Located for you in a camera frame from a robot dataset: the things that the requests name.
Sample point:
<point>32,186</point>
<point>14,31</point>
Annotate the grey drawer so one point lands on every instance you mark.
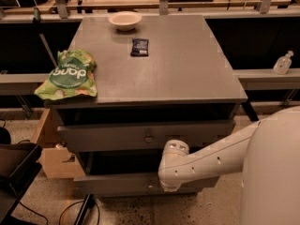
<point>138,136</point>
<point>120,173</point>

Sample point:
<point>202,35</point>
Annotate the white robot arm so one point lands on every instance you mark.
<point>266,152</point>

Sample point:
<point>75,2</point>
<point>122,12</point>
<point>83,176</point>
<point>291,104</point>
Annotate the grey drawer cabinet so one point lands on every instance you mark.
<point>184,78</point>

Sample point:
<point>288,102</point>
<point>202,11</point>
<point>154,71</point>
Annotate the grey top drawer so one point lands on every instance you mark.
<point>138,136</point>

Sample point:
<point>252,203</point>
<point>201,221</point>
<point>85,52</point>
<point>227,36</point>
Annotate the dark blue snack packet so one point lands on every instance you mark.
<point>139,47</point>

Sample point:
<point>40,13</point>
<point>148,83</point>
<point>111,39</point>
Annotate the green snack bag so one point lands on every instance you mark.
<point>72,77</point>

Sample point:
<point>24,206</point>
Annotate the white bowl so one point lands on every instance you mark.
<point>125,20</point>

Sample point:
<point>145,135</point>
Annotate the wooden box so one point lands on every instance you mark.
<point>57,162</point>

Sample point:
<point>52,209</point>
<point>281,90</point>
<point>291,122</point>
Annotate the wooden workbench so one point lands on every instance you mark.
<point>154,4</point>

